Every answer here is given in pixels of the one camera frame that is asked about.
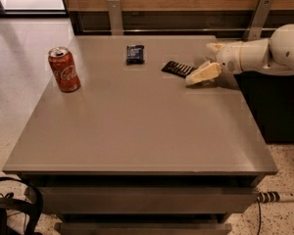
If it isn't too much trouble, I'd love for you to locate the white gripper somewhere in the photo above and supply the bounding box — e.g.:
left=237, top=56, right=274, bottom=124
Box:
left=185, top=41, right=243, bottom=85

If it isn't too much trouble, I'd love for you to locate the black rxbar chocolate bar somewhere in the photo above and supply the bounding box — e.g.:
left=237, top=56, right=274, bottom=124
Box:
left=162, top=61, right=196, bottom=78

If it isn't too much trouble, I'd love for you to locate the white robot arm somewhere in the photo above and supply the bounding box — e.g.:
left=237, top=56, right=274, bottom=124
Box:
left=185, top=24, right=294, bottom=88

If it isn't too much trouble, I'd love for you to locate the blue snack packet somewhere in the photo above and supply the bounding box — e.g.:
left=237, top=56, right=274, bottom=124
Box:
left=126, top=45, right=144, bottom=65

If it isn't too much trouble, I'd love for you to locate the grey drawer cabinet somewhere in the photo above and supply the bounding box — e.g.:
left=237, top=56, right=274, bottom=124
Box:
left=4, top=36, right=276, bottom=224

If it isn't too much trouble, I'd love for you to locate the white power strip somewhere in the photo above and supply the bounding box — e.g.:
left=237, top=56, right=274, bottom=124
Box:
left=258, top=191, right=294, bottom=203

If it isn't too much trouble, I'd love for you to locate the red coca-cola can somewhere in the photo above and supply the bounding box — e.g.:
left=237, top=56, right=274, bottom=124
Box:
left=48, top=47, right=80, bottom=93

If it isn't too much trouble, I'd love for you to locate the upper grey drawer front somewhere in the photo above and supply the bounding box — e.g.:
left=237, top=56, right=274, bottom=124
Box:
left=39, top=187, right=256, bottom=214

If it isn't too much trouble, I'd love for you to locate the grey drawer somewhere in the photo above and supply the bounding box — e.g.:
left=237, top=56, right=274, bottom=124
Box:
left=39, top=187, right=256, bottom=214
left=55, top=223, right=231, bottom=235

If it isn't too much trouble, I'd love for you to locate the lower grey drawer front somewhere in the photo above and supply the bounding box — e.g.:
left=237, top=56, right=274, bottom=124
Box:
left=55, top=223, right=231, bottom=235

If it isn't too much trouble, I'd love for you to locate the right metal bracket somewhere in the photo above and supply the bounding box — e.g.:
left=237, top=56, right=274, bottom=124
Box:
left=242, top=0, right=274, bottom=41

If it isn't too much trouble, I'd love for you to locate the metal bracket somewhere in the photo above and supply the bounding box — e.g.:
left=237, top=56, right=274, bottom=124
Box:
left=107, top=0, right=123, bottom=35
left=242, top=0, right=274, bottom=41

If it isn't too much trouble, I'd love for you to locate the left metal bracket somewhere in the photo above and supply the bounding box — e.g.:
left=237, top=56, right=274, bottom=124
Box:
left=107, top=0, right=123, bottom=35

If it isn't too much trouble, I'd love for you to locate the black power cable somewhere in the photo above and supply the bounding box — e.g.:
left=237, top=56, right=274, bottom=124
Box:
left=256, top=200, right=263, bottom=235

